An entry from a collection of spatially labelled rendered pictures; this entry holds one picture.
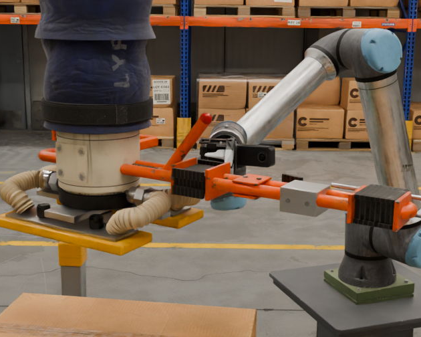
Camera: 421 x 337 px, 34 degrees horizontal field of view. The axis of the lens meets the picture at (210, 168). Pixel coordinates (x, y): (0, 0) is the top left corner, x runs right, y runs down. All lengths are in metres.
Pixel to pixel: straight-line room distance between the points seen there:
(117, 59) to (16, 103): 8.89
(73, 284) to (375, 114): 0.99
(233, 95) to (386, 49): 6.61
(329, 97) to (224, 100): 1.47
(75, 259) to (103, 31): 0.91
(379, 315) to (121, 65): 1.24
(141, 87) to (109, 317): 0.58
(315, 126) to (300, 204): 7.50
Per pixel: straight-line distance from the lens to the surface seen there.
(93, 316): 1.70
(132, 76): 1.36
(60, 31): 1.34
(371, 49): 1.92
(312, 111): 8.67
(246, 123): 1.89
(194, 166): 1.34
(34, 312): 1.74
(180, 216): 1.46
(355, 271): 2.33
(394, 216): 1.14
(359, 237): 2.29
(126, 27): 1.34
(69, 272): 2.08
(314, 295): 2.34
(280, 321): 3.93
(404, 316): 2.25
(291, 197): 1.21
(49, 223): 1.42
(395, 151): 2.04
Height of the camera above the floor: 1.65
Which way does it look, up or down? 13 degrees down
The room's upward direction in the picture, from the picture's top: 1 degrees clockwise
